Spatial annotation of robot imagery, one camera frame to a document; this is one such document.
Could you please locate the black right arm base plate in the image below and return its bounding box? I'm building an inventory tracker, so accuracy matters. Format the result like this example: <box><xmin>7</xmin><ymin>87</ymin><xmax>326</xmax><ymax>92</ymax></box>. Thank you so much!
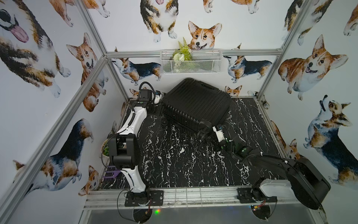
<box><xmin>237</xmin><ymin>187</ymin><xmax>277</xmax><ymax>203</ymax></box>

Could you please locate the green fern with white flower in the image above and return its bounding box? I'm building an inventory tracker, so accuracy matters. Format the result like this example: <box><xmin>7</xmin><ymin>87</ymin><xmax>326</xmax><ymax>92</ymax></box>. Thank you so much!
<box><xmin>172</xmin><ymin>38</ymin><xmax>193</xmax><ymax>72</ymax></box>

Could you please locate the white wire mesh basket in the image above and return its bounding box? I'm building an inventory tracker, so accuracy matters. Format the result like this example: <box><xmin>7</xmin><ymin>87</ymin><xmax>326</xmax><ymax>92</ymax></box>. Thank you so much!
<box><xmin>160</xmin><ymin>49</ymin><xmax>223</xmax><ymax>74</ymax></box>

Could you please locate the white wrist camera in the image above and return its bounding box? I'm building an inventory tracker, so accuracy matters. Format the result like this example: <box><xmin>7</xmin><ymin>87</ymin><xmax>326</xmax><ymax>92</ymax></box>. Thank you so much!
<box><xmin>213</xmin><ymin>127</ymin><xmax>226</xmax><ymax>143</ymax></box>
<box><xmin>154</xmin><ymin>94</ymin><xmax>163</xmax><ymax>105</ymax></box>

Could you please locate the aluminium front rail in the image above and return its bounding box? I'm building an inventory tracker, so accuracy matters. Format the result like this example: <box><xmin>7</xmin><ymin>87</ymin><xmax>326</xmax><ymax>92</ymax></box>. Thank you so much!
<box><xmin>83</xmin><ymin>185</ymin><xmax>314</xmax><ymax>211</ymax></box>

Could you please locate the potted green succulent plant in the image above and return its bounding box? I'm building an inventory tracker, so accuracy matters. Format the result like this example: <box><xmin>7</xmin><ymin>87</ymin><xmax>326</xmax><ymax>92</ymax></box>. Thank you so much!
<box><xmin>100</xmin><ymin>139</ymin><xmax>109</xmax><ymax>157</ymax></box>

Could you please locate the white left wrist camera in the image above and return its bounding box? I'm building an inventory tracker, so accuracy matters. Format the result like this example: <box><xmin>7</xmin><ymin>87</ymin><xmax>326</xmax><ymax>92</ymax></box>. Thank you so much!
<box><xmin>154</xmin><ymin>94</ymin><xmax>163</xmax><ymax>105</ymax></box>

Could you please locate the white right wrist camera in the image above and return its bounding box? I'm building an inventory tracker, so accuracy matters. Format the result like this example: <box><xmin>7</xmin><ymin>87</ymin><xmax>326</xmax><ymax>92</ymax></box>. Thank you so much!
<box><xmin>213</xmin><ymin>127</ymin><xmax>226</xmax><ymax>143</ymax></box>

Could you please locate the black hard-shell suitcase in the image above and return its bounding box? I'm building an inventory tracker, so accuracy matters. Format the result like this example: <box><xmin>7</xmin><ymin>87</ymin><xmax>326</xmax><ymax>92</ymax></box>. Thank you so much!
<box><xmin>162</xmin><ymin>78</ymin><xmax>231</xmax><ymax>141</ymax></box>

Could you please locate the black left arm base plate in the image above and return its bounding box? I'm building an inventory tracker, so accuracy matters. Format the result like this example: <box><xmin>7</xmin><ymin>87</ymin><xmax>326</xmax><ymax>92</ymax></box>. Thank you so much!
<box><xmin>125</xmin><ymin>190</ymin><xmax>164</xmax><ymax>207</ymax></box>

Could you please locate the purple pink garden fork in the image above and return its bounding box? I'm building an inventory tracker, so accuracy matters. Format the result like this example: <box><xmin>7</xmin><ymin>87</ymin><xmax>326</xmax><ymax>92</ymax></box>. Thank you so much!
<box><xmin>103</xmin><ymin>166</ymin><xmax>121</xmax><ymax>179</ymax></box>

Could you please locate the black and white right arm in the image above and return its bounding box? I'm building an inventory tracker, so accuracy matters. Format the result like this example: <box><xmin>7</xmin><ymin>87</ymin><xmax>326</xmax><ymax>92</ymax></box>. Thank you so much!
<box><xmin>213</xmin><ymin>126</ymin><xmax>331</xmax><ymax>210</ymax></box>

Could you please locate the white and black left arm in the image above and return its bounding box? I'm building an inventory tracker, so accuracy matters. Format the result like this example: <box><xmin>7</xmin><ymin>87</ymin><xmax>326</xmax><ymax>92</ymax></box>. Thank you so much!
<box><xmin>107</xmin><ymin>81</ymin><xmax>157</xmax><ymax>200</ymax></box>

